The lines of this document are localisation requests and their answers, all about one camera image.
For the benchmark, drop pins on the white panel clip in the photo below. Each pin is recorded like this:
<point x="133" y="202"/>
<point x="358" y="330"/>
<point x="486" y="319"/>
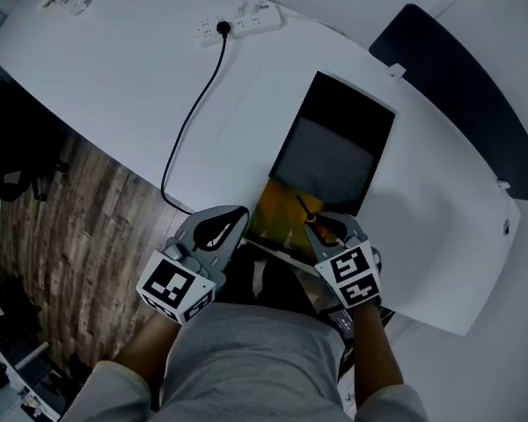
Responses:
<point x="396" y="71"/>

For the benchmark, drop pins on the black labelled device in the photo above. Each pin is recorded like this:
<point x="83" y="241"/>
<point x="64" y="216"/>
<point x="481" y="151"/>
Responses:
<point x="343" y="321"/>

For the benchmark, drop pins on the black rectangular container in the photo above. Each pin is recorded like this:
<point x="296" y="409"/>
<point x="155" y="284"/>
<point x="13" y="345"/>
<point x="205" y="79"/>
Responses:
<point x="334" y="147"/>

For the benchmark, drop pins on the white plug adapter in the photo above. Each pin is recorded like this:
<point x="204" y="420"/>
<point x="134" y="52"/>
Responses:
<point x="247" y="2"/>

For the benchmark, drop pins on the white power strip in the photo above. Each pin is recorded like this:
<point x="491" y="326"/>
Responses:
<point x="246" y="24"/>

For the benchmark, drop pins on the yellow tray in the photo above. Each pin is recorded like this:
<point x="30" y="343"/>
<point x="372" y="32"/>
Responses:
<point x="275" y="213"/>

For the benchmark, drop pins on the person's left forearm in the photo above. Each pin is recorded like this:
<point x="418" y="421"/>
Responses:
<point x="147" y="350"/>

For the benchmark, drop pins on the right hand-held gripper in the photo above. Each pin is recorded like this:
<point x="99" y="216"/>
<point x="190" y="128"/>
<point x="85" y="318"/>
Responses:
<point x="351" y="275"/>

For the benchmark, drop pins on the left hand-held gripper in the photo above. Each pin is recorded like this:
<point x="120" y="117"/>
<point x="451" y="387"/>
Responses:
<point x="176" y="285"/>

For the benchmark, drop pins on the white shelf with clutter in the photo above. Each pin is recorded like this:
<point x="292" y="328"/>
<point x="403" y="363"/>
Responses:
<point x="13" y="385"/>

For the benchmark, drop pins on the dark curved partition panel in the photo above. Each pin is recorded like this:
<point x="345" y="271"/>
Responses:
<point x="466" y="104"/>

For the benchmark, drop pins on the person's right forearm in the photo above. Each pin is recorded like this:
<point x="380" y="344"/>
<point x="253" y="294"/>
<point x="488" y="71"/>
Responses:
<point x="376" y="350"/>

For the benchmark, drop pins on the person's grey shirt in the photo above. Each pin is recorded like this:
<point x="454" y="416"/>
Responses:
<point x="251" y="367"/>

